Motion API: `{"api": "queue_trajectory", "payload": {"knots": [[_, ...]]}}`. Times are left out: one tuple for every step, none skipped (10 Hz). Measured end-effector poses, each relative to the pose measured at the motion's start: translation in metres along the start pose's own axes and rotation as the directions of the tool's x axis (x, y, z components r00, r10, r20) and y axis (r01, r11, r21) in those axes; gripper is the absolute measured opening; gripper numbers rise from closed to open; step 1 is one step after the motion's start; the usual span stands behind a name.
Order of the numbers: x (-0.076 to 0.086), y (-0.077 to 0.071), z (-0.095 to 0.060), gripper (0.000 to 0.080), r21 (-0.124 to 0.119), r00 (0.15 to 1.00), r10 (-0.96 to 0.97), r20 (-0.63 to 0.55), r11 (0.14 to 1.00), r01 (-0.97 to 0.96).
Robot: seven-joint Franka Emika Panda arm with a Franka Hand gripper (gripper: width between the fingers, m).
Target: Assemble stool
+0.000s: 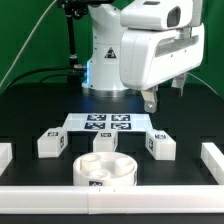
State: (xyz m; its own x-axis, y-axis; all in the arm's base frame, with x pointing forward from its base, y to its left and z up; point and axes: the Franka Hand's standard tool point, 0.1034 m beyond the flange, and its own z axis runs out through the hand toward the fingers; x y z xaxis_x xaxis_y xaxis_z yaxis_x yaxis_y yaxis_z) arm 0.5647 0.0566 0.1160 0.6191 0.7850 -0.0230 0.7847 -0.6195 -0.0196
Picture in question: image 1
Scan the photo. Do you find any white marker base plate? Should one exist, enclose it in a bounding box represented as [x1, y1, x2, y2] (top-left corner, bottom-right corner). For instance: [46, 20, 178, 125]
[63, 113, 152, 132]

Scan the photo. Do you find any black cable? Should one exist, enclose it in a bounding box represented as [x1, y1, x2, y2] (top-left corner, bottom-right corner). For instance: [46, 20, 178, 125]
[0, 65, 88, 96]

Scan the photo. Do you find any white right fence bar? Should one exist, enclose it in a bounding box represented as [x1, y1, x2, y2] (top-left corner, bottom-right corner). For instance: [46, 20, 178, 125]
[201, 142, 224, 185]

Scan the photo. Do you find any white left fence bar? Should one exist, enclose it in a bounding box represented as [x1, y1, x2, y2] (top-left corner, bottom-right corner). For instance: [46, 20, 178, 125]
[0, 143, 13, 176]

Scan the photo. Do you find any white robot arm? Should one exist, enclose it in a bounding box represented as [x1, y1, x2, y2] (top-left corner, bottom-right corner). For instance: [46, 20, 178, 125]
[82, 0, 204, 113]

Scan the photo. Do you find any white cable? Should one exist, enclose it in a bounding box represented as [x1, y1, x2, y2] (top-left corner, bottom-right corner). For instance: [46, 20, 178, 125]
[0, 0, 58, 88]

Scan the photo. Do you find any white fence bar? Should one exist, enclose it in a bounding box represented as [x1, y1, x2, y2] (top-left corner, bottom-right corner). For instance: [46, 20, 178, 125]
[0, 143, 13, 176]
[201, 142, 224, 185]
[0, 185, 224, 214]

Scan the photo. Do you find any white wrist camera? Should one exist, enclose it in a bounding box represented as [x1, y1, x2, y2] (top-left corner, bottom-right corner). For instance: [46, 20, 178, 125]
[120, 0, 193, 30]

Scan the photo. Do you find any white front fence bar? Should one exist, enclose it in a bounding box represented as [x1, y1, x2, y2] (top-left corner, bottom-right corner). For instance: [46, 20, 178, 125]
[0, 185, 224, 214]

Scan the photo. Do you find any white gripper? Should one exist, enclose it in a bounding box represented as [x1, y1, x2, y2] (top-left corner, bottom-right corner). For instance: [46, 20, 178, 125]
[120, 25, 204, 113]

